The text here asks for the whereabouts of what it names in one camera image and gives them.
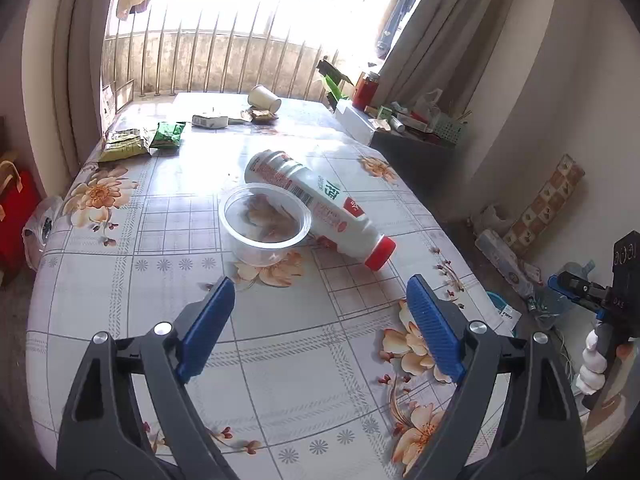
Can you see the light green perforated basket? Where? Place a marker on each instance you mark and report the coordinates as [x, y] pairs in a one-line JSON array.
[[449, 129]]

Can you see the dark grey side cabinet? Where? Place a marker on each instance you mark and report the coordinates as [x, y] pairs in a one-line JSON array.
[[421, 165]]

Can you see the white gloved right hand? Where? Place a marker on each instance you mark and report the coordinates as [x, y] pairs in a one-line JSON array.
[[591, 375]]

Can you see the right forearm white sleeve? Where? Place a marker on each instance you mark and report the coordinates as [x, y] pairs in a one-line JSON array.
[[605, 423]]

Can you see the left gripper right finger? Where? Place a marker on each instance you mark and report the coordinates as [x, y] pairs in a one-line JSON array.
[[539, 435]]

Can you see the white carton box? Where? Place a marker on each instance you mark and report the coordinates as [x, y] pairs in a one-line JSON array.
[[356, 123]]

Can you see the olive snack packet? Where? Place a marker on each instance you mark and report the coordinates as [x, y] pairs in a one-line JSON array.
[[125, 144]]

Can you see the white tissue roll pack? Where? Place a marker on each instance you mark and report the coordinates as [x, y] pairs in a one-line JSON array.
[[500, 255]]

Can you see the white bottle red cap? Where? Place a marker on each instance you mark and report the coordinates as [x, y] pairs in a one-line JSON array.
[[337, 221]]

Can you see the paper cup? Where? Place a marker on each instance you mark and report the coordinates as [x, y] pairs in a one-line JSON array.
[[262, 98]]

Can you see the small white box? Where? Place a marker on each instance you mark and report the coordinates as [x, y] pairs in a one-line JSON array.
[[210, 122]]

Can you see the red bag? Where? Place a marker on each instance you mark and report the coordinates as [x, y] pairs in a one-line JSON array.
[[19, 199]]

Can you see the green snack packet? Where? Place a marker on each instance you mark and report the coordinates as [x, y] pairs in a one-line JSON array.
[[168, 135]]

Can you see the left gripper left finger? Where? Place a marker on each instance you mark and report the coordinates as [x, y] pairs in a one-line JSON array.
[[102, 435]]

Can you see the red thermos bottle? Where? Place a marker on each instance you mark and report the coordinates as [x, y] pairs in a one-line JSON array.
[[365, 90]]

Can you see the blue plastic waste basket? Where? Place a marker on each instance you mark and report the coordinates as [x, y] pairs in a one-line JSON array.
[[499, 303]]

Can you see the floral tablecloth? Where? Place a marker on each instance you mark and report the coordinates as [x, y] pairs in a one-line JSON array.
[[296, 387]]

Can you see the clear plastic bowl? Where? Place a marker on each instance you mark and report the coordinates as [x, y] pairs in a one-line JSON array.
[[263, 222]]

